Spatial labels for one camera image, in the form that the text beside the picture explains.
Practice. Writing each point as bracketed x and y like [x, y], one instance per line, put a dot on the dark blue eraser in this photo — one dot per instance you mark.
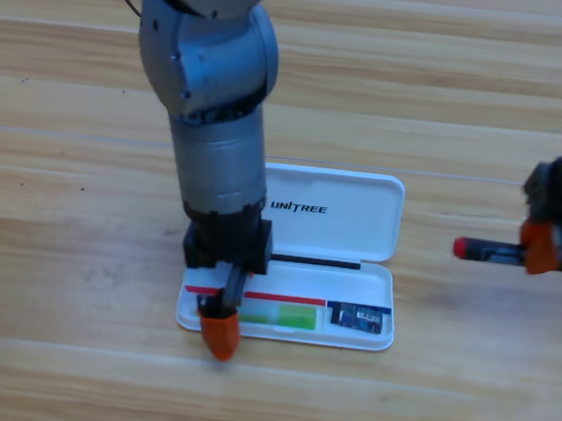
[355, 318]

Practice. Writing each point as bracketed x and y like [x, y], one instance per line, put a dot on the green and white highlighter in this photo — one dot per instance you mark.
[295, 316]

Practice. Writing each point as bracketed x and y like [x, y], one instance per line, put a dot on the white Unitree pencil case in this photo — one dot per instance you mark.
[334, 226]

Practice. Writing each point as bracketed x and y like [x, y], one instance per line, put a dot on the red and black marker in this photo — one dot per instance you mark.
[488, 251]

